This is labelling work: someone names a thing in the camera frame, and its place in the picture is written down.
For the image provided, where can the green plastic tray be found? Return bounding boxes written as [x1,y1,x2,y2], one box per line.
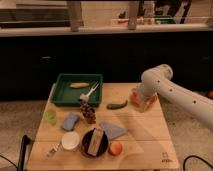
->
[51,73,103,107]

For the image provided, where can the orange bowl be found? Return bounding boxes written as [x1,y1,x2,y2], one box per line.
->
[130,88,157,107]

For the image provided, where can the yellow corn cob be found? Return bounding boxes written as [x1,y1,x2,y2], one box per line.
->
[70,82,89,89]

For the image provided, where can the light wooden table board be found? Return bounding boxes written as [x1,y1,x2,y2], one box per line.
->
[26,83,179,171]

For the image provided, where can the blue sponge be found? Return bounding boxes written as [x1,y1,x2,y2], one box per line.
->
[61,113,79,131]

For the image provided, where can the black cable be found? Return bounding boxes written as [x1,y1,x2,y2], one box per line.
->
[0,134,33,171]
[182,155,213,171]

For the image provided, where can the black cable left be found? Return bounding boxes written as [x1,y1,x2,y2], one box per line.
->
[0,134,33,171]

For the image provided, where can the dark round plate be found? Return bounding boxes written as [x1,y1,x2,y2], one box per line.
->
[81,128,109,158]

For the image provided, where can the orange fruit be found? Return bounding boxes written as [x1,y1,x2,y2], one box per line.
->
[109,142,122,156]

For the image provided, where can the wooden block on plate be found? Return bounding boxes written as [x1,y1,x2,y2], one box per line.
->
[87,129,104,157]

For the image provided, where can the white paper cup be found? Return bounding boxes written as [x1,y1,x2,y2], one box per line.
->
[61,131,80,150]

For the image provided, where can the blue folded cloth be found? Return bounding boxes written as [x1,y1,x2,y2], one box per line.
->
[100,122,127,140]

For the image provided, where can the bunch of dark grapes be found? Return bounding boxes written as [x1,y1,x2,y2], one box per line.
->
[80,103,96,124]

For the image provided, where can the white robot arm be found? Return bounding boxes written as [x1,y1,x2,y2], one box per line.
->
[136,64,213,127]

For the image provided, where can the small green cup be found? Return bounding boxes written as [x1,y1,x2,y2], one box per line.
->
[45,109,57,125]

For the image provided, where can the green pepper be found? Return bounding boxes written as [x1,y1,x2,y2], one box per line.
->
[106,100,128,110]

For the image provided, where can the black cable right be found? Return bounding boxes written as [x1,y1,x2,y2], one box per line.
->
[182,155,213,171]

